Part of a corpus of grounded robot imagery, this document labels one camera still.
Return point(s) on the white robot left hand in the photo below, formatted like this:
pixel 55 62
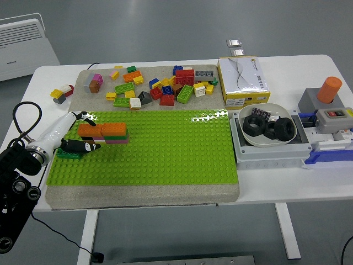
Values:
pixel 55 132

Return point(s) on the dark green toy brick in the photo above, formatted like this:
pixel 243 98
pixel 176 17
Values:
pixel 66 155

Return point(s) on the orange toy brick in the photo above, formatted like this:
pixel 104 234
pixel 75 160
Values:
pixel 131 76
pixel 114 129
pixel 88 129

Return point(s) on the magenta toy brick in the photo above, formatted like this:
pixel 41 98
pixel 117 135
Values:
pixel 98 77
pixel 98 137

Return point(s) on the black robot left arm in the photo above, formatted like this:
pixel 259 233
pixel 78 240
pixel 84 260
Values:
pixel 13 165

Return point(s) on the black toy brick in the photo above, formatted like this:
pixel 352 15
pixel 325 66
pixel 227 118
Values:
pixel 87 138

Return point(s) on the white toy brick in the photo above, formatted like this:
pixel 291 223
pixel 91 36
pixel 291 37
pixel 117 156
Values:
pixel 135 103
pixel 199 90
pixel 187 68
pixel 65 88
pixel 101 142

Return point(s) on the light pink toy brick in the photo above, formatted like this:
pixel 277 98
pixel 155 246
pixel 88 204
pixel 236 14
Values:
pixel 117 142

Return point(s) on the lime green toy brick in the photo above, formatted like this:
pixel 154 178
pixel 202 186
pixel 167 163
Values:
pixel 121 102
pixel 124 88
pixel 185 94

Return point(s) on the small pink toy brick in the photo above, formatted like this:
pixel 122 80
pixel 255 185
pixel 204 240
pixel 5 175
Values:
pixel 112 73

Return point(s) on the flat yellow toy brick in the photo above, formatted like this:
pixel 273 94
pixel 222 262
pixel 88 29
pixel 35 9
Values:
pixel 205 83
pixel 118 67

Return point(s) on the grey sloped toy brick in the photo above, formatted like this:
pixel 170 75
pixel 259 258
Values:
pixel 144 98

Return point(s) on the small green toy brick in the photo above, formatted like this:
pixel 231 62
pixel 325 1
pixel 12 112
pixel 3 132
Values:
pixel 131 69
pixel 214 82

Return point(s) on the blue toy brick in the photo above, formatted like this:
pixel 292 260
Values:
pixel 167 90
pixel 153 82
pixel 177 69

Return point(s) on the green studded baseplate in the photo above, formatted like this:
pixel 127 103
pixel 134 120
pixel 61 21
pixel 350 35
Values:
pixel 165 154

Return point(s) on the red sloped toy brick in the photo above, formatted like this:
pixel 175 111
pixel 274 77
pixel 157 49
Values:
pixel 167 100

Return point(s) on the large red toy brick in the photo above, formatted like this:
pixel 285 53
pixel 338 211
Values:
pixel 184 78

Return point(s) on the white floor heater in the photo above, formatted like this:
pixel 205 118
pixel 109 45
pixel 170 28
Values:
pixel 22 55

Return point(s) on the grey-brown mat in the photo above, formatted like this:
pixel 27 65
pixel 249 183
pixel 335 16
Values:
pixel 138 197

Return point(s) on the white table leg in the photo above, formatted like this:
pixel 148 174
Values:
pixel 88 237
pixel 288 234

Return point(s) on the large black hex nut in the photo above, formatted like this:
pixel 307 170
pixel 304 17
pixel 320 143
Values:
pixel 280 135
pixel 248 131
pixel 268 134

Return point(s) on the white and yellow cardboard box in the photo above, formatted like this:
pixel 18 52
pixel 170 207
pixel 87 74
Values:
pixel 242 80

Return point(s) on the metal floor socket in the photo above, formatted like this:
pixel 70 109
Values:
pixel 237 52
pixel 234 43

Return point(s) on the white bowl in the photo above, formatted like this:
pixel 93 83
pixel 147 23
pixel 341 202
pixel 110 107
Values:
pixel 257 141

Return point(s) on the purple circuit board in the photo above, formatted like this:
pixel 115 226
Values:
pixel 260 111

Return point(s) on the grey junction box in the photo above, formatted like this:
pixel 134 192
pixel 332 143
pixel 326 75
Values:
pixel 264 154

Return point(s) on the grey block holder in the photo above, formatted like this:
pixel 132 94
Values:
pixel 309 102

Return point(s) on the blue and white fixture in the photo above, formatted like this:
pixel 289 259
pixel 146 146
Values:
pixel 325 157

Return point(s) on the orange cylinder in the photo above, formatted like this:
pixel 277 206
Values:
pixel 329 89

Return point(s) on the grey push-button switch box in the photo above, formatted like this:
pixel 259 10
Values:
pixel 331 124

